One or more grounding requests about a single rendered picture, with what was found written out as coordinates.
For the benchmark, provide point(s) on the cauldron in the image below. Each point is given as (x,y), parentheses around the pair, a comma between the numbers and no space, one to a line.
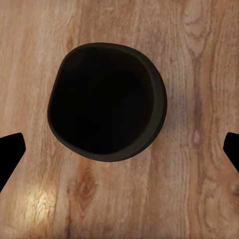
(108,102)

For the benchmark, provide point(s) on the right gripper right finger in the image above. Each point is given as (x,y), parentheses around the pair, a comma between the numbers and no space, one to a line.
(231,148)

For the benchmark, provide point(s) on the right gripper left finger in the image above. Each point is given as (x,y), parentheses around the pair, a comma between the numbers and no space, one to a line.
(12,148)

